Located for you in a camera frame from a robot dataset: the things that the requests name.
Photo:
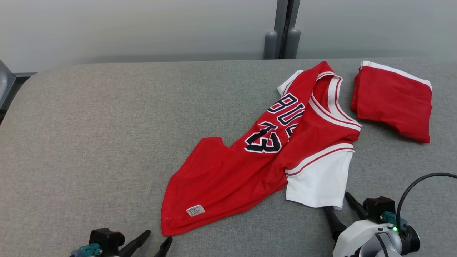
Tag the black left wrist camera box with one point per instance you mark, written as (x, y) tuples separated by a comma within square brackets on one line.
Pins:
[(105, 239)]

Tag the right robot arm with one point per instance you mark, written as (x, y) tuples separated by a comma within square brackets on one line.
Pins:
[(412, 242)]

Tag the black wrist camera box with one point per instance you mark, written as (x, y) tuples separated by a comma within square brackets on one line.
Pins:
[(105, 239), (378, 207)]

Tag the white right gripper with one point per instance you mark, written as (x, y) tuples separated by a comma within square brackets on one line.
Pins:
[(357, 239)]

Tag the red basketball jersey white sleeves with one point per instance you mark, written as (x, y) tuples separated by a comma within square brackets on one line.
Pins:
[(221, 178)]

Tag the grey partition post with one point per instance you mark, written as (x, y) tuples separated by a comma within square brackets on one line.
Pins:
[(284, 28)]

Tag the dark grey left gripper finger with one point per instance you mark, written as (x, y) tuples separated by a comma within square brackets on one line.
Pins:
[(165, 248), (137, 242)]

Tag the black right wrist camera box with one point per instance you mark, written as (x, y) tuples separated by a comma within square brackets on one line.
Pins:
[(378, 207)]

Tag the red shorts with white stripe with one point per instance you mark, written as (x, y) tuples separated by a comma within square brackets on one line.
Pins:
[(392, 103)]

